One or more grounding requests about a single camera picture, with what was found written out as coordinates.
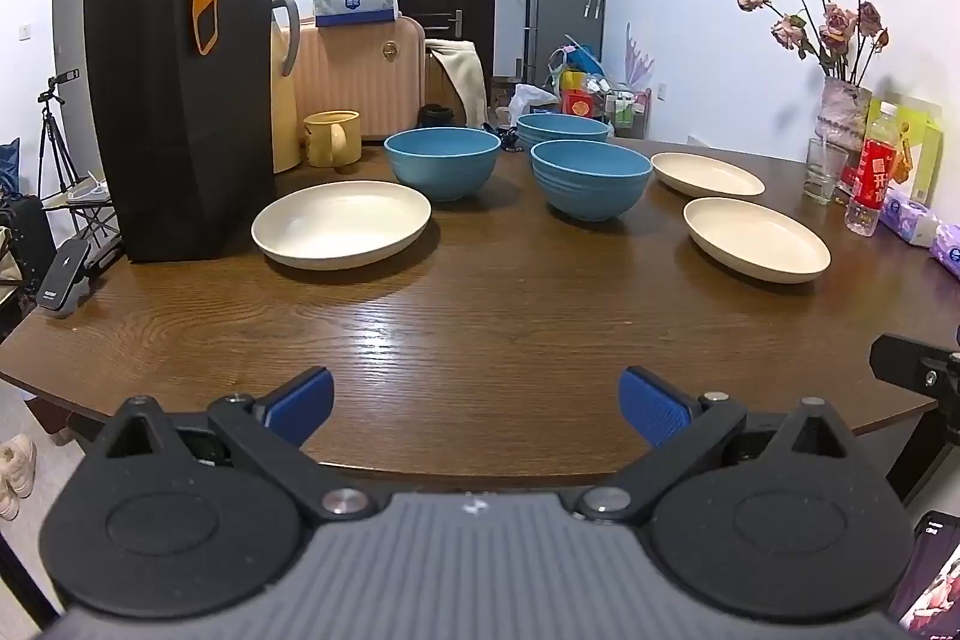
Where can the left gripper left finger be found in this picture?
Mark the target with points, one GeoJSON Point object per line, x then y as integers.
{"type": "Point", "coordinates": [263, 436]}

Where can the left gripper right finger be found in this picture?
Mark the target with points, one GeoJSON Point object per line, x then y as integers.
{"type": "Point", "coordinates": [687, 436]}

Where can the cream plate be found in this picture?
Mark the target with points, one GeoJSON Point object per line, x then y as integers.
{"type": "Point", "coordinates": [756, 241]}
{"type": "Point", "coordinates": [697, 176]}
{"type": "Point", "coordinates": [341, 225]}

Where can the blue bowl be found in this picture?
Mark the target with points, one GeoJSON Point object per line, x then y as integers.
{"type": "Point", "coordinates": [446, 164]}
{"type": "Point", "coordinates": [591, 182]}
{"type": "Point", "coordinates": [535, 128]}

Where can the purple tissue pack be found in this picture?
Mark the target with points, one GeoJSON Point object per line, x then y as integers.
{"type": "Point", "coordinates": [913, 222]}

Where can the red label water bottle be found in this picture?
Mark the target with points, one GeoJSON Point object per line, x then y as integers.
{"type": "Point", "coordinates": [873, 173]}

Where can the clear drinking glass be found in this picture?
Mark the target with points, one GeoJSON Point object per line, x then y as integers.
{"type": "Point", "coordinates": [824, 165]}

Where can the green snack box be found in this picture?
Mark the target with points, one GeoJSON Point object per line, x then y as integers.
{"type": "Point", "coordinates": [918, 152]}

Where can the black phone stand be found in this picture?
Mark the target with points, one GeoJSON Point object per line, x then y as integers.
{"type": "Point", "coordinates": [74, 273]}

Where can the pink flower vase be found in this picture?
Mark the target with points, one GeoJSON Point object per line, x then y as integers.
{"type": "Point", "coordinates": [842, 115]}

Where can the yellow mug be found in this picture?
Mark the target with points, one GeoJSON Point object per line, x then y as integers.
{"type": "Point", "coordinates": [333, 139]}

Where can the red gift box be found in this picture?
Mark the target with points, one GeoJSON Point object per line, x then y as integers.
{"type": "Point", "coordinates": [577, 102]}

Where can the black cylinder cup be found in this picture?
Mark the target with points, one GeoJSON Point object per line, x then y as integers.
{"type": "Point", "coordinates": [434, 116]}

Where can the white plastic bag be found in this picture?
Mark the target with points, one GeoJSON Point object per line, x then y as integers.
{"type": "Point", "coordinates": [526, 98]}

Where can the pink suitcase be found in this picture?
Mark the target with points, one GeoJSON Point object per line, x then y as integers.
{"type": "Point", "coordinates": [376, 70]}

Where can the black paper shopping bag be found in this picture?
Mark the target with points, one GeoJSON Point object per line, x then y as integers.
{"type": "Point", "coordinates": [180, 98]}

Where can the wooden chair with cloth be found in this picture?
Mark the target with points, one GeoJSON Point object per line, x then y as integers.
{"type": "Point", "coordinates": [454, 79]}

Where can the yellow kettle grey handle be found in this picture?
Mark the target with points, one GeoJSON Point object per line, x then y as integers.
{"type": "Point", "coordinates": [284, 49]}

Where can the wire storage rack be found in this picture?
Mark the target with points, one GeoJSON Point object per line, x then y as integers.
{"type": "Point", "coordinates": [628, 111]}

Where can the camera tripod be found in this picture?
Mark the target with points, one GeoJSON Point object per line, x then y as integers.
{"type": "Point", "coordinates": [61, 186]}

